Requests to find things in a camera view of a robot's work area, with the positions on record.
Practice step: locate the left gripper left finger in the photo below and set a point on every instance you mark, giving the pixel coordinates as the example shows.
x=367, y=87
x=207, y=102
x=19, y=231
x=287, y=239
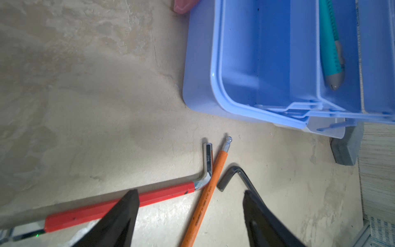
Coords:
x=116, y=228

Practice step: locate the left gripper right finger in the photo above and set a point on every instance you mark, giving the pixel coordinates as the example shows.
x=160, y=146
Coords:
x=263, y=228

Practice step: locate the red hex key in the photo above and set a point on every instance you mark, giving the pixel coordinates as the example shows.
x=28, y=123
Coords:
x=66, y=219

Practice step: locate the black hex key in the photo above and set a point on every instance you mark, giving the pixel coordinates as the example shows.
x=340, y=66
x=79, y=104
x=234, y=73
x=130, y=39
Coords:
x=243, y=179

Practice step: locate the orange hex key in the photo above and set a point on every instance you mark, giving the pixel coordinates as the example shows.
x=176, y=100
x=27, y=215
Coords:
x=206, y=196

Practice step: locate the white and blue toolbox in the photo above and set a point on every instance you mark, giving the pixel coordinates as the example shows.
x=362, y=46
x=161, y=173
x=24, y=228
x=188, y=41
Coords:
x=262, y=61

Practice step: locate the teal utility knife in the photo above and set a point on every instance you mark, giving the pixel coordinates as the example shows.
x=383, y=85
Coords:
x=332, y=60

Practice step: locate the grey sponge block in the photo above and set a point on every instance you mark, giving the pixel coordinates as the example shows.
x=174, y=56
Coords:
x=346, y=150

